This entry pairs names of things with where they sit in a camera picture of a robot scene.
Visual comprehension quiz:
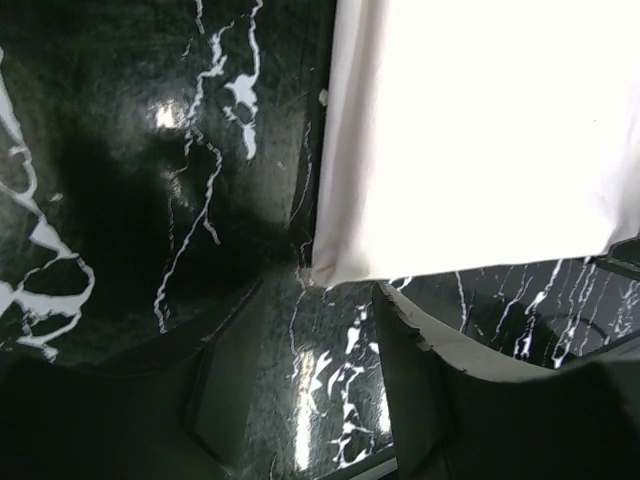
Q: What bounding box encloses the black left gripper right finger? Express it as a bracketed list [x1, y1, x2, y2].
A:
[373, 283, 639, 479]

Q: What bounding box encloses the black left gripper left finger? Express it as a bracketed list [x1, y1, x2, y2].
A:
[1, 281, 264, 479]

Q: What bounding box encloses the cream white t shirt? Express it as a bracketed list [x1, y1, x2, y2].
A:
[311, 1, 639, 286]

